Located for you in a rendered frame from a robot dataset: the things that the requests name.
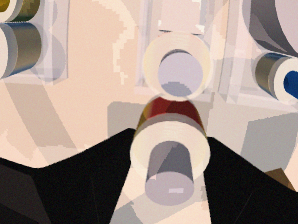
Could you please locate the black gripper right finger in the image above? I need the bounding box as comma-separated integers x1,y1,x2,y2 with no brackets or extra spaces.
202,137,298,224

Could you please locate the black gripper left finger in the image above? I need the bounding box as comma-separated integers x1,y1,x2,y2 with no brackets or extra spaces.
0,129,136,224

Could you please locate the brown rectangular block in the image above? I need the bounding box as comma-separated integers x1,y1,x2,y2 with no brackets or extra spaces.
265,168,295,190

